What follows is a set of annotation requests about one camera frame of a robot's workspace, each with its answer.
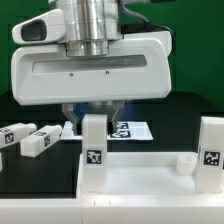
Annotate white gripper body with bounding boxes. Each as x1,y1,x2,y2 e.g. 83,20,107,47
11,9,172,105

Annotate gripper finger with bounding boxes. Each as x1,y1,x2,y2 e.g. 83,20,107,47
111,100,125,132
62,103,82,135

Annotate white square desk top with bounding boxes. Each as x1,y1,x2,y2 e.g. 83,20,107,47
76,152,224,198

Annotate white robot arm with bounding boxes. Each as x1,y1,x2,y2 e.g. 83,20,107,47
11,0,175,134

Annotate white marker base sheet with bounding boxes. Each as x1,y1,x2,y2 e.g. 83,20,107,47
60,121,153,140

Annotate white left fence piece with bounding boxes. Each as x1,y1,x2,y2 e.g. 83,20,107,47
0,153,3,173

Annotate white front fence bar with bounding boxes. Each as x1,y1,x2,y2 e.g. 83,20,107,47
0,198,224,224

